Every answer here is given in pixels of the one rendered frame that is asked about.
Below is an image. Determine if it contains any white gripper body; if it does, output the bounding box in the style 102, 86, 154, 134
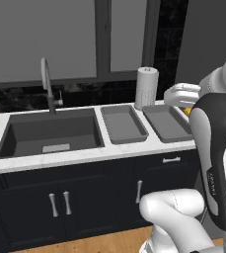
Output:
163, 82, 203, 109

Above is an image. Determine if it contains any yellow corn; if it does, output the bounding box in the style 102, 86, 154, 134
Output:
183, 107, 193, 119

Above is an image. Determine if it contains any grey tupperware container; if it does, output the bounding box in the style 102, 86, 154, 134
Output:
141, 104, 194, 144
100, 104, 150, 145

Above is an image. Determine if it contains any white paper towel roll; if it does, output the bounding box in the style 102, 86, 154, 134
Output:
133, 66, 160, 112

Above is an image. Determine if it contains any black drawer front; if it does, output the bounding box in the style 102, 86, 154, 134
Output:
133, 149, 198, 176

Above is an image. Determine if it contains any black cupboard door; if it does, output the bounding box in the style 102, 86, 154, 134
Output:
117, 169, 201, 229
0, 186, 68, 252
56, 176, 126, 239

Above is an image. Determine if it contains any grey framed window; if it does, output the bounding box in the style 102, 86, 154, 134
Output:
0, 0, 162, 90

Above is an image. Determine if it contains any grey curved tap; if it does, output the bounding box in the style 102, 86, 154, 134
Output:
39, 57, 65, 116

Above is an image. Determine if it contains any dark grey sink basin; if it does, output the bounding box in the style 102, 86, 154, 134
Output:
0, 108, 106, 161

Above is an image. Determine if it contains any black fixed sink panel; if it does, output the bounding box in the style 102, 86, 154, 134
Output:
0, 159, 136, 191

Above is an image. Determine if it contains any silver drawer handle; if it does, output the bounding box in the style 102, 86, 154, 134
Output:
162, 156, 183, 164

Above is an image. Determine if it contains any silver cupboard door handle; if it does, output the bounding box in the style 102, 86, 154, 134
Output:
135, 179, 144, 205
62, 190, 73, 216
48, 193, 60, 218

